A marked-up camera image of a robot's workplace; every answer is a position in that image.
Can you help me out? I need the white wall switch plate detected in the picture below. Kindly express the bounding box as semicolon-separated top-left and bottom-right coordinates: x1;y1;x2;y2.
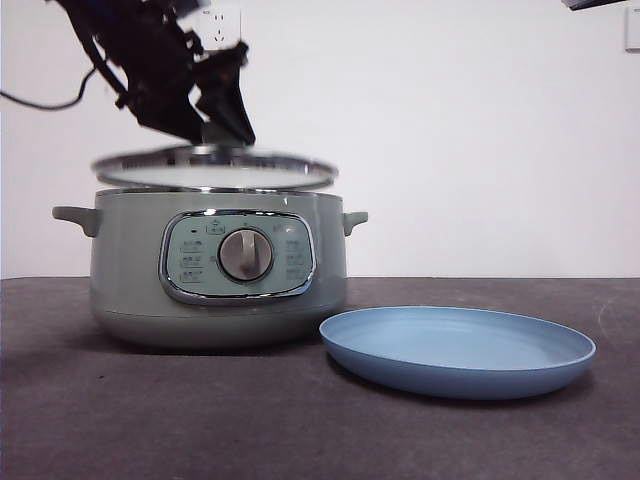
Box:
623;8;640;53

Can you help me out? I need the white wall power socket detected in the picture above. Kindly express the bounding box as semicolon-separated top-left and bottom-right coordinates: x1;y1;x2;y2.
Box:
199;7;243;52

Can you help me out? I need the pale green electric steamer pot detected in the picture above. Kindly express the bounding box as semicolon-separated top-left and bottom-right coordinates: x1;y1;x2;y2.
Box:
51;187;370;350

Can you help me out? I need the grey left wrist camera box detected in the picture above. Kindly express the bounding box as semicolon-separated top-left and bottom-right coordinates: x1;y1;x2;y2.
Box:
169;0;211;16

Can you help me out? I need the glass lid with round knob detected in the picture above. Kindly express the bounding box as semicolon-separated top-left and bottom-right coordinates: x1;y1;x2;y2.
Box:
89;143;337;194

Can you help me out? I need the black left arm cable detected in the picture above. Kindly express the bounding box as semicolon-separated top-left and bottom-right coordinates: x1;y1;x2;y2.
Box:
0;67;101;110

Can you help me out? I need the blue round plate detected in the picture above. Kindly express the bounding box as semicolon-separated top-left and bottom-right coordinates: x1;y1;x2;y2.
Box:
318;305;598;400

